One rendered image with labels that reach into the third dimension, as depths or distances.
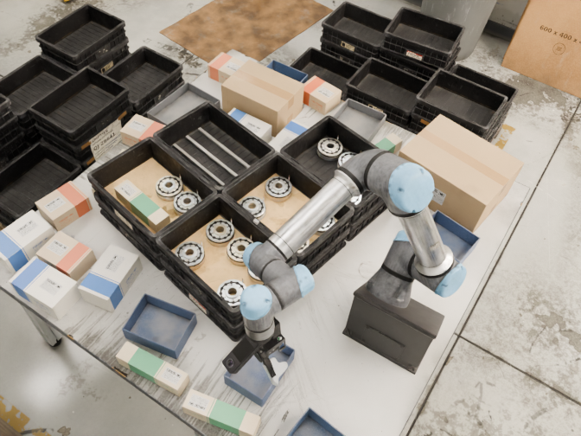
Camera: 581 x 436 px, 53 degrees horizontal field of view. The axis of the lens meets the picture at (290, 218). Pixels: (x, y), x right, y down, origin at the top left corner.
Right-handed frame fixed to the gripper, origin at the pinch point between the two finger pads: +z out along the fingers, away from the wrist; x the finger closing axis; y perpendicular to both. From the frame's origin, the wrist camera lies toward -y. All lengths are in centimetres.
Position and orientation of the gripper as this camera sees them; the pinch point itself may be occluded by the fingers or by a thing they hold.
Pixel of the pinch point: (259, 368)
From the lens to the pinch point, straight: 166.5
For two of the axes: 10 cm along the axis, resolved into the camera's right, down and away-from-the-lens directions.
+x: -6.2, -5.9, 5.2
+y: 7.8, -5.0, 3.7
